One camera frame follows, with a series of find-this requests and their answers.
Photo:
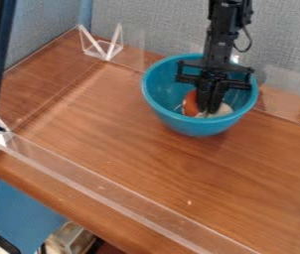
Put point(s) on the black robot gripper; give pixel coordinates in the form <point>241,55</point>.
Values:
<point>229,16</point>

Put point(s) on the brown and white toy mushroom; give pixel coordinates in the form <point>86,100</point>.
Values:
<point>192,111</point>

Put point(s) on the blue plastic bowl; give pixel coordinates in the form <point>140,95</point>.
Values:
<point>165,93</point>

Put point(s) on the clear acrylic front barrier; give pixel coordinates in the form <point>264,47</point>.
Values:
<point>153,215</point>

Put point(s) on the black object at bottom left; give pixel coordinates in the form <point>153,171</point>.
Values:
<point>0,242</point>

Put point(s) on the metal frame under table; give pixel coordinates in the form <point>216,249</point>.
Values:
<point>71,239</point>

